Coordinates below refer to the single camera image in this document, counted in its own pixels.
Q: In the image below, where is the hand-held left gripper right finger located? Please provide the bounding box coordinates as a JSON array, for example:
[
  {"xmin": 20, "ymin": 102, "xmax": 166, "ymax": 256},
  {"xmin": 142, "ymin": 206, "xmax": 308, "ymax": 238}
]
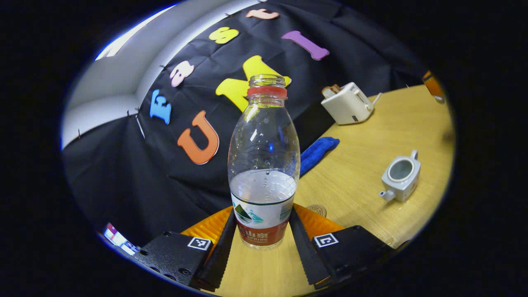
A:
[{"xmin": 289, "ymin": 203, "xmax": 394, "ymax": 289}]

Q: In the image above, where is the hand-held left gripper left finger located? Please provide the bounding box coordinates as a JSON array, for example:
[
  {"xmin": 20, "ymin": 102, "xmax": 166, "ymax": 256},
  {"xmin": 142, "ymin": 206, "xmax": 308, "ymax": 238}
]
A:
[{"xmin": 138, "ymin": 206, "xmax": 238, "ymax": 291}]

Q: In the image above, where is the clear plastic water bottle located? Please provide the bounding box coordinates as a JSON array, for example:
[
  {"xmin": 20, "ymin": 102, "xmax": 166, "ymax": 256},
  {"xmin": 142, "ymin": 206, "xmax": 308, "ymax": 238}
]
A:
[{"xmin": 227, "ymin": 74, "xmax": 301, "ymax": 250}]

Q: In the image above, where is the white floral teacup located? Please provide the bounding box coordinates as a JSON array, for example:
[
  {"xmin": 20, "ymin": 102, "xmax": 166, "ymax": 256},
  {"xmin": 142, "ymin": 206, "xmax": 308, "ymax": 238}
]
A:
[{"xmin": 379, "ymin": 150, "xmax": 422, "ymax": 203}]

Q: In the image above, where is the white toaster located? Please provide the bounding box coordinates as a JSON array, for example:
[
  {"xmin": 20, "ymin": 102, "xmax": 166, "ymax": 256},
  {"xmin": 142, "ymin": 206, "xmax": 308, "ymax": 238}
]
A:
[{"xmin": 321, "ymin": 82, "xmax": 375, "ymax": 125}]

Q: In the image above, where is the computer monitor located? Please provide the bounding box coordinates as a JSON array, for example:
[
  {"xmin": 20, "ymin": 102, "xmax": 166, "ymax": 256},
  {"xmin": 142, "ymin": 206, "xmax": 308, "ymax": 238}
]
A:
[{"xmin": 102, "ymin": 223, "xmax": 140, "ymax": 256}]

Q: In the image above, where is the blue towel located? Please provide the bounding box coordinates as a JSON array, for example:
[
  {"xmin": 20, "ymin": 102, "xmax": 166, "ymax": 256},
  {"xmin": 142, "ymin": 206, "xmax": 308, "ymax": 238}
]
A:
[{"xmin": 299, "ymin": 137, "xmax": 340, "ymax": 177}]

